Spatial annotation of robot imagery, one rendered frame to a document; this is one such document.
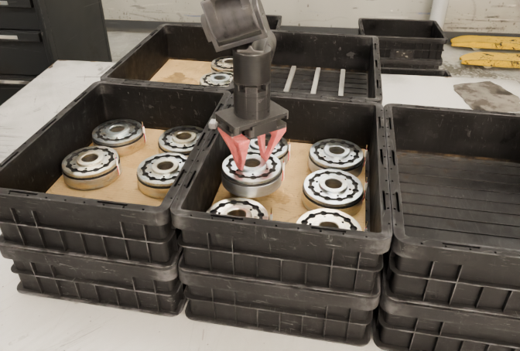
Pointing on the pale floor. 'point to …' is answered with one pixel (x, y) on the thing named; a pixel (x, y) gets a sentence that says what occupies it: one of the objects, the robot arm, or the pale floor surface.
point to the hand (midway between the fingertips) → (251, 160)
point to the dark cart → (49, 22)
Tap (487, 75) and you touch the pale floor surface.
